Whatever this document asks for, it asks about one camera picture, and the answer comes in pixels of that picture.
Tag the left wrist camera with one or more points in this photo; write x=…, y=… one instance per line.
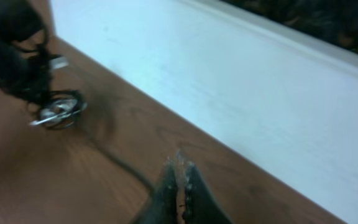
x=58, y=63

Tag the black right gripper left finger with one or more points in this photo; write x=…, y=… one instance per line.
x=162, y=207

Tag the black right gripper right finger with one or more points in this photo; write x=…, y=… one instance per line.
x=200, y=205

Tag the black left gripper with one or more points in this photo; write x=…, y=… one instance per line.
x=24, y=58

